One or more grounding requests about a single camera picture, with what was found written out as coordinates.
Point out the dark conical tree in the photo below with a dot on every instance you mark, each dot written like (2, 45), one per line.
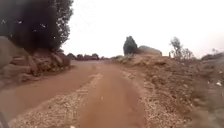
(130, 46)

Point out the red dirt road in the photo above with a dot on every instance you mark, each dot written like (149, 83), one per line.
(111, 100)

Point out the row of distant trees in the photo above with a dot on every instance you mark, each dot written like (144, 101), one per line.
(83, 57)

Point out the large dark tree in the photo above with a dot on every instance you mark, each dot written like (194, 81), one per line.
(30, 23)

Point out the thin sparse tree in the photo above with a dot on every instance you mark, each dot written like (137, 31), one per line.
(176, 46)

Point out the stony earth bank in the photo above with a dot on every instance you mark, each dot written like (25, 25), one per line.
(173, 86)

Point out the pale gravel strip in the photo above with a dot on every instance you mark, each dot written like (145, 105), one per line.
(63, 108)

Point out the pile of brown rocks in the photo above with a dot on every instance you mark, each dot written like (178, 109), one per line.
(23, 65)

